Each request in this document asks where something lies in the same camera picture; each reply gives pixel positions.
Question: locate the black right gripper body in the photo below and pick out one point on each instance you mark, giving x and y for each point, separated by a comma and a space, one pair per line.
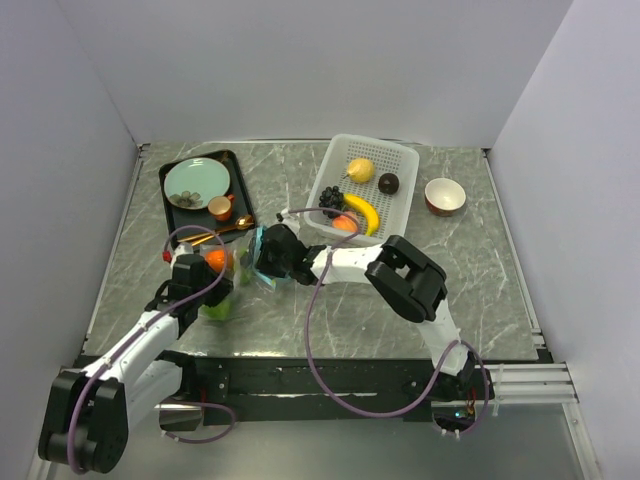
272, 266

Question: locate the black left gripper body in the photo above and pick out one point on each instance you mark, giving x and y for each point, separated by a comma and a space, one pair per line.
215, 296

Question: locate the fake orange fruit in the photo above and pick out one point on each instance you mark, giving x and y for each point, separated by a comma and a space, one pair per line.
220, 260

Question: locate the fake green fruit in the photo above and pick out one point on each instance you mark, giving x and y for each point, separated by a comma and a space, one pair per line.
220, 312

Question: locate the clear zip top bag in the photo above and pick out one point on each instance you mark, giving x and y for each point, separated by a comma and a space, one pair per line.
245, 250

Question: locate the fake peach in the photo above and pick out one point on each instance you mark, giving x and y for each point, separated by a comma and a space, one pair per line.
347, 222

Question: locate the fake dark grapes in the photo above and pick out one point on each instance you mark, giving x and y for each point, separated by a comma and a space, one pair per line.
331, 201

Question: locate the fake yellow banana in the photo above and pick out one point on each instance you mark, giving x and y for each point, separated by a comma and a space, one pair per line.
366, 210

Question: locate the fake yellow pear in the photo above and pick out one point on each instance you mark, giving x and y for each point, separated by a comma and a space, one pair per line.
360, 170

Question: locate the fake dark mangosteen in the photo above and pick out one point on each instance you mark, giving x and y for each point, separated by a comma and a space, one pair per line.
388, 184

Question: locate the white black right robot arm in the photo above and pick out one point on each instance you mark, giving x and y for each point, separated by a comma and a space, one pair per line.
412, 284

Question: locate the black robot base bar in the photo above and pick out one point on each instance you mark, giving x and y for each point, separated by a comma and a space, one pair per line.
293, 389

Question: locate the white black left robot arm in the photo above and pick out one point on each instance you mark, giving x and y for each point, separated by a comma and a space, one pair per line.
91, 411

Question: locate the gold knife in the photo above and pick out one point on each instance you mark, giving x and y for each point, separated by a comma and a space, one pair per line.
197, 240

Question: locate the gold spoon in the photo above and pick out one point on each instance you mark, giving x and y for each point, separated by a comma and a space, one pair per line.
242, 223

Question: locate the black rectangular tray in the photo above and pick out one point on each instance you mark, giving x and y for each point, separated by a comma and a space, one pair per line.
190, 222

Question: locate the orange ceramic cup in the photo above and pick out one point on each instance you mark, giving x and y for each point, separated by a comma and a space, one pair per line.
221, 207

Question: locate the light teal plate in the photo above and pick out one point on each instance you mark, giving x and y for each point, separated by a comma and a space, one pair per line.
192, 183

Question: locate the white perforated plastic basket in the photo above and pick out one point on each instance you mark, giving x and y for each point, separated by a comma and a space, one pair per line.
387, 157

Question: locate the red and white bowl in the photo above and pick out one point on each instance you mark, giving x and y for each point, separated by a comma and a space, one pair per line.
444, 197

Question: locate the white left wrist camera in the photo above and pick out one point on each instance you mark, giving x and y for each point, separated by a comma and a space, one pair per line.
170, 257

